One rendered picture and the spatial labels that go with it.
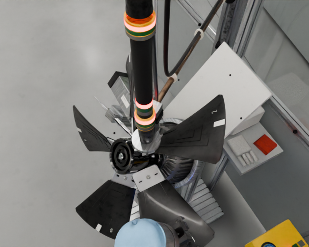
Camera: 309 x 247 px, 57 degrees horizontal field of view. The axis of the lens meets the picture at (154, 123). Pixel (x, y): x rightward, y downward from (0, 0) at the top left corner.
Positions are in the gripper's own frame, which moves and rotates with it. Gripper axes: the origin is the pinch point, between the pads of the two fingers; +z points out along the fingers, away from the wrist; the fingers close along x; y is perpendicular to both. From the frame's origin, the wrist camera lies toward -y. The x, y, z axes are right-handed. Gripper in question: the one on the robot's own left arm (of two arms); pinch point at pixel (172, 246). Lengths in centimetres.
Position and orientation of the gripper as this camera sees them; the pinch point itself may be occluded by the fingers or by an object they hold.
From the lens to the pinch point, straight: 80.2
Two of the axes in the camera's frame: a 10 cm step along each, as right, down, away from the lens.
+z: 2.6, 3.6, 8.9
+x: -4.5, -7.7, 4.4
